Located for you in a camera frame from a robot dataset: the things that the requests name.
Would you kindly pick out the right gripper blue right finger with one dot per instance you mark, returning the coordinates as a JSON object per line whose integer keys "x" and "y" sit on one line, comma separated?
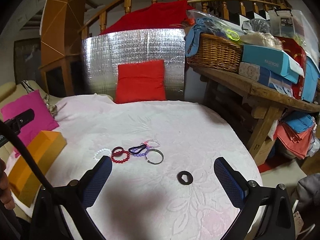
{"x": 233, "y": 183}

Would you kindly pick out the white patterned box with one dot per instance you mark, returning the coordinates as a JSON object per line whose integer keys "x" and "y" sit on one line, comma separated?
{"x": 250, "y": 71}

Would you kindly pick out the blue cloth in basket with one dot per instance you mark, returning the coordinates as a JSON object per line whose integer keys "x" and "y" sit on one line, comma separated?
{"x": 201, "y": 26}

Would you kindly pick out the wicker basket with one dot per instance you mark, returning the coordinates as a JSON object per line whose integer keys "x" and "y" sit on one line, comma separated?
{"x": 217, "y": 53}

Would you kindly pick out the silver foil insulation panel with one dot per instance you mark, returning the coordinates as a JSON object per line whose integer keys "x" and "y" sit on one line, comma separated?
{"x": 103, "y": 54}

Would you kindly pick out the coral folded cloth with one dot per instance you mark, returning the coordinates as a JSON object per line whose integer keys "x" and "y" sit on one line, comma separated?
{"x": 297, "y": 143}

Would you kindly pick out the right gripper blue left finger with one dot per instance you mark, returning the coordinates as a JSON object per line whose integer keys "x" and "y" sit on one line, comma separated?
{"x": 94, "y": 180}

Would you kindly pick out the orange wooden cabinet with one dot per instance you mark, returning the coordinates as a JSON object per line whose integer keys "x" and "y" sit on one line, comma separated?
{"x": 60, "y": 40}

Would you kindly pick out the large red cloth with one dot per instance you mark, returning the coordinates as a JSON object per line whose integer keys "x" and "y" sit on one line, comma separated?
{"x": 156, "y": 16}

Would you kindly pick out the person's left hand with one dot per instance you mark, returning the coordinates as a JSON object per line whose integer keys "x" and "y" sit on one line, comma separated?
{"x": 6, "y": 196}

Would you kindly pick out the magenta pillow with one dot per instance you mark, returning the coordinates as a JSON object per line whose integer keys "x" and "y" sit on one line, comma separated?
{"x": 15, "y": 100}

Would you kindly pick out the clear plastic storage box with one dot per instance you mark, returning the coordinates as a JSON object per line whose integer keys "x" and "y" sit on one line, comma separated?
{"x": 293, "y": 24}

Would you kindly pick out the blue cardboard box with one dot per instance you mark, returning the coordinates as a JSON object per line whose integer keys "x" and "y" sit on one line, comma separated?
{"x": 275, "y": 60}

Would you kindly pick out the small red cushion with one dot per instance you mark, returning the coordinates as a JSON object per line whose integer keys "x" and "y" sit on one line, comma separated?
{"x": 142, "y": 81}

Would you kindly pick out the silver bangle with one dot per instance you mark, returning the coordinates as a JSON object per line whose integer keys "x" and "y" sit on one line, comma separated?
{"x": 154, "y": 157}

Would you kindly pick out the blue folded cloth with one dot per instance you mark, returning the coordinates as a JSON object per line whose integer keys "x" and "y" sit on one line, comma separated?
{"x": 299, "y": 121}

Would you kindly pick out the red gift bag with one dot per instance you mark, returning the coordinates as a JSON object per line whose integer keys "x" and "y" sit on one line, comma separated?
{"x": 297, "y": 63}

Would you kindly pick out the wooden table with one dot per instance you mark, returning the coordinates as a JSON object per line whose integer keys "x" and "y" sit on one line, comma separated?
{"x": 268, "y": 106}

